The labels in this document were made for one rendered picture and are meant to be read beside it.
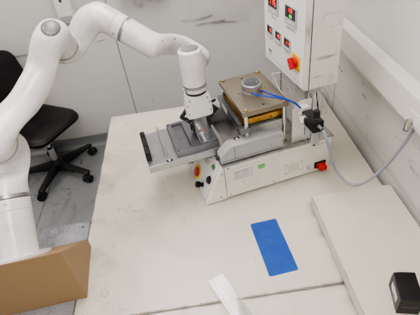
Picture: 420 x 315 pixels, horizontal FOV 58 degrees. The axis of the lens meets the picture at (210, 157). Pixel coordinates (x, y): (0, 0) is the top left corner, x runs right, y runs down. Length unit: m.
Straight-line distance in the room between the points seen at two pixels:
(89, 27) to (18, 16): 1.62
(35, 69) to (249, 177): 0.84
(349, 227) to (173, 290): 0.63
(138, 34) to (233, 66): 1.73
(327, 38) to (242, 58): 1.71
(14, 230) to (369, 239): 1.12
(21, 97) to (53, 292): 0.62
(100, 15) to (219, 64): 1.71
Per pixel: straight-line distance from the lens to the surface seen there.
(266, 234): 1.39
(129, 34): 1.35
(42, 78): 1.34
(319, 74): 1.37
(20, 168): 1.37
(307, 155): 1.54
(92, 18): 1.38
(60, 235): 1.60
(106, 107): 3.15
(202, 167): 1.56
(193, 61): 1.29
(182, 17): 2.82
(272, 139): 1.42
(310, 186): 1.57
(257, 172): 1.48
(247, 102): 1.40
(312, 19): 1.27
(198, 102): 1.38
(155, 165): 1.39
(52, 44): 1.30
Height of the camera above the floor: 1.84
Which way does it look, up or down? 39 degrees down
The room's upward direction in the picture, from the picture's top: 8 degrees counter-clockwise
